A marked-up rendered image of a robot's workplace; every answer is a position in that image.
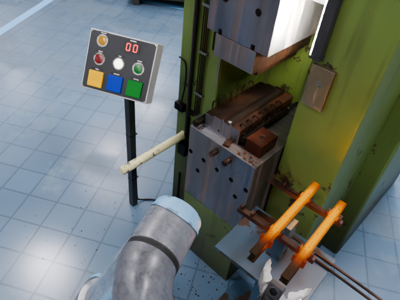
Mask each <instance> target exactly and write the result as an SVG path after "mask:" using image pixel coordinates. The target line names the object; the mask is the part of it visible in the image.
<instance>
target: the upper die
mask: <svg viewBox="0 0 400 300"><path fill-rule="evenodd" d="M221 33H222V32H221ZM221 33H216V35H215V44H214V53H213V55H215V56H217V57H219V58H221V59H222V60H225V61H227V62H228V63H230V64H232V65H234V66H236V67H238V68H239V69H241V70H243V71H245V72H247V73H249V74H251V75H253V74H255V73H256V72H258V71H260V70H262V69H264V68H266V67H268V66H270V65H271V64H273V63H275V62H277V61H279V60H280V59H282V58H284V57H286V56H288V55H290V54H292V53H294V52H295V51H297V50H299V49H301V48H303V47H305V46H307V45H309V43H310V39H311V36H312V35H310V36H308V37H306V38H305V39H303V40H300V41H299V42H297V43H294V44H293V45H291V46H288V47H287V48H285V49H283V50H281V51H279V52H277V53H275V54H273V55H271V56H269V57H265V56H263V55H261V54H259V53H257V52H255V51H254V49H255V48H252V49H249V48H247V47H245V46H243V45H241V44H239V43H237V42H235V41H233V40H231V39H229V38H227V37H225V36H223V35H221Z"/></svg>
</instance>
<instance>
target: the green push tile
mask: <svg viewBox="0 0 400 300"><path fill-rule="evenodd" d="M142 87H143V83H141V82H137V81H134V80H130V79H129V80H128V81H127V87H126V93H125V95H127V96H131V97H134V98H137V99H140V96H141V93H142Z"/></svg>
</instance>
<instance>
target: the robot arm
mask: <svg viewBox="0 0 400 300"><path fill-rule="evenodd" d="M200 227H201V219H200V217H199V215H198V213H197V212H196V211H195V209H194V208H193V207H191V206H190V205H189V204H188V203H187V202H185V201H183V200H181V199H179V198H176V197H174V196H168V195H164V196H160V197H159V198H157V199H156V200H155V202H153V203H152V204H151V207H150V209H149V210H148V212H147V213H146V214H145V216H144V218H143V219H142V220H141V221H140V223H139V224H138V225H137V226H136V228H135V229H134V231H133V232H132V234H131V236H130V237H129V239H128V240H127V242H126V243H125V244H124V245H123V247H122V248H121V249H120V250H119V252H118V253H117V255H116V256H115V257H114V258H113V259H112V261H111V262H110V263H109V265H108V266H107V267H106V269H105V270H104V271H103V272H102V273H96V274H94V275H92V276H91V277H90V278H89V279H88V280H87V281H86V282H85V284H84V286H83V287H82V288H81V290H80V292H79V293H78V294H77V296H76V297H75V298H74V300H175V298H174V295H173V283H174V278H175V276H176V274H177V272H178V270H179V268H180V266H181V264H182V262H183V260H184V258H185V256H186V255H187V253H188V251H189V249H190V247H191V245H192V243H193V241H194V240H195V238H196V236H197V235H198V232H199V229H200ZM271 264H272V262H271V259H269V260H268V261H267V262H266V264H265V266H264V268H263V271H262V273H261V275H260V278H259V280H258V287H259V295H258V296H257V299H256V300H303V299H304V298H306V297H307V296H308V295H309V294H310V292H311V290H312V289H311V288H305V289H304V290H300V291H299V292H289V293H288V295H287V298H286V299H285V296H284V294H283V293H284V291H285V290H286V288H285V287H284V286H283V285H281V284H280V283H279V282H277V281H276V280H274V279H272V276H271V274H270V271H271Z"/></svg>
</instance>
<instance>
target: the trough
mask: <svg viewBox="0 0 400 300"><path fill-rule="evenodd" d="M280 92H282V91H280V90H278V89H275V90H272V91H271V92H269V93H268V94H266V95H264V96H263V97H261V98H260V99H258V100H256V101H255V102H253V103H251V104H250V105H248V106H247V107H245V108H243V109H241V110H240V111H238V112H236V113H235V114H233V115H231V116H230V117H228V118H227V119H225V120H224V123H226V124H227V125H230V123H229V122H228V121H232V122H234V121H235V120H237V119H239V118H240V117H241V116H243V115H245V114H246V113H248V112H250V111H251V110H253V109H254V108H256V107H258V106H259V105H261V104H263V103H264V102H265V101H268V100H269V99H270V98H272V97H274V96H275V95H277V94H278V93H280Z"/></svg>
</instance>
